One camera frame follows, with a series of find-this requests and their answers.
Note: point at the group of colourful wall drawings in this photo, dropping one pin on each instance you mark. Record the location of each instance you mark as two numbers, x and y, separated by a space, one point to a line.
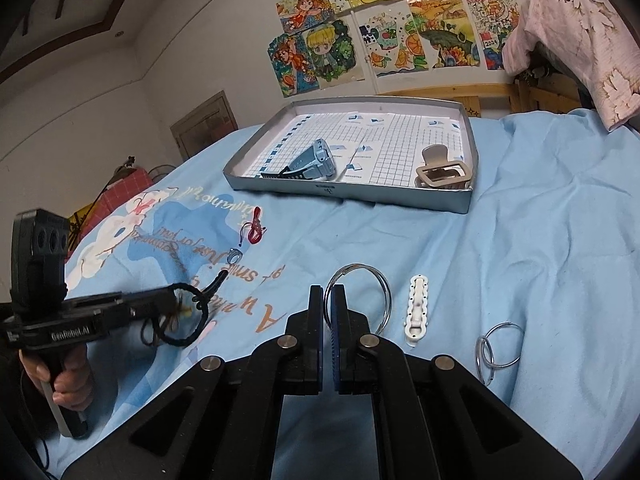
390 35

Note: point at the white beaded hair clip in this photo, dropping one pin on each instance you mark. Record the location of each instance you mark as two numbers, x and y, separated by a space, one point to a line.
417 310

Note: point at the red plaid cloth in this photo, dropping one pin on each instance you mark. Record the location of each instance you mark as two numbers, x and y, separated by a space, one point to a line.
120 195

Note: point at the brown wooden door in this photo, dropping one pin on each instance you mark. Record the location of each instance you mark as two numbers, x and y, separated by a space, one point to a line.
205 125

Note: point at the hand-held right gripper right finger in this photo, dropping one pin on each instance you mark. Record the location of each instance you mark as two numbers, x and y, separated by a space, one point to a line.
340 350

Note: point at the round electric fan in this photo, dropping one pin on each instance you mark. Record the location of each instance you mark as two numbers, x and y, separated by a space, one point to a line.
160 174

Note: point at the pink floral quilt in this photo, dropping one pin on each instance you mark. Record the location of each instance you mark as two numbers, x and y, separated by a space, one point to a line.
575 25

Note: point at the white blue grid paper sheet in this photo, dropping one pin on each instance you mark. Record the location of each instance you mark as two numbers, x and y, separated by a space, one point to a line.
400 130

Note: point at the wooden bed headboard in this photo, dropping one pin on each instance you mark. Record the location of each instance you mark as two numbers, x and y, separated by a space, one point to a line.
492 91

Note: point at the beige hair claw clip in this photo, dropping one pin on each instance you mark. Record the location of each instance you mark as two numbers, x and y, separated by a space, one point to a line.
440 175

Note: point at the person's left hand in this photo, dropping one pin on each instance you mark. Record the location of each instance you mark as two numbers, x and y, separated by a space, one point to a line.
72 380

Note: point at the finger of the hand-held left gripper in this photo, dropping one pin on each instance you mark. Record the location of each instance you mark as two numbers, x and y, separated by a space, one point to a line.
150 305

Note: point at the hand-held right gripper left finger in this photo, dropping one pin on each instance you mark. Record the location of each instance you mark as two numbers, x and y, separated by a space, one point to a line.
315 345

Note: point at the grey shallow cardboard tray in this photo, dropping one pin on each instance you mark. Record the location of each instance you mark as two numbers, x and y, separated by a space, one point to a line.
350 192

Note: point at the small silver hoop bangles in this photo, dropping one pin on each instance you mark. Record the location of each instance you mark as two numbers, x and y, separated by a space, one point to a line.
484 360

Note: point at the light blue printed blanket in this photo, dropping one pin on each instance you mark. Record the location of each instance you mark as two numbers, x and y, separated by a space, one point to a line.
500 260

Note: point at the thin silver hair pin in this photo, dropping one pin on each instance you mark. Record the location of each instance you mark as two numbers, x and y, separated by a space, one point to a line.
352 157

